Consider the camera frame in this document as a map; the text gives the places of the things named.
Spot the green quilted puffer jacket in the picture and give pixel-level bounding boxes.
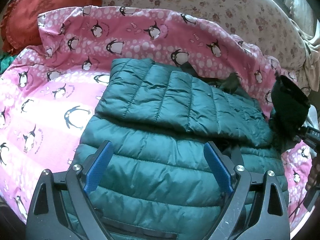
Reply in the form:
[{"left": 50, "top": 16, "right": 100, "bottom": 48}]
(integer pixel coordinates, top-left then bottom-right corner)
[{"left": 73, "top": 59, "right": 290, "bottom": 239}]

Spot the person's right hand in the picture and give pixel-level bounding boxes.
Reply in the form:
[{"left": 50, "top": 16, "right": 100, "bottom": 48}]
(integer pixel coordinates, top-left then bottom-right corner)
[{"left": 305, "top": 155, "right": 320, "bottom": 191}]

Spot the pink penguin print blanket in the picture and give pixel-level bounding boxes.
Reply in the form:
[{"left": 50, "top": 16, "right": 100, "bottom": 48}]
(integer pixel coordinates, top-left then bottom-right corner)
[{"left": 1, "top": 6, "right": 311, "bottom": 230}]

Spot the beige crumpled cloth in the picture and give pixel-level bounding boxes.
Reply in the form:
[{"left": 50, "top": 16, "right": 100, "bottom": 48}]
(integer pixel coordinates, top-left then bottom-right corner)
[{"left": 290, "top": 0, "right": 319, "bottom": 91}]

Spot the floral beige bed sheet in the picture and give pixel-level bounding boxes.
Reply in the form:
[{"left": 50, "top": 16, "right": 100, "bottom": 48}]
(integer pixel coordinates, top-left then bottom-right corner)
[{"left": 103, "top": 0, "right": 308, "bottom": 69}]

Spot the green cloth at left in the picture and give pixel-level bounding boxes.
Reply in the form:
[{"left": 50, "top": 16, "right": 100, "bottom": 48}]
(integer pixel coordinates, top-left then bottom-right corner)
[{"left": 0, "top": 53, "right": 17, "bottom": 75}]

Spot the red ruffled cushion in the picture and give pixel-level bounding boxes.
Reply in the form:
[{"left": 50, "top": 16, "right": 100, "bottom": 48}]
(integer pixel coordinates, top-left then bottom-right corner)
[{"left": 1, "top": 0, "right": 102, "bottom": 55}]

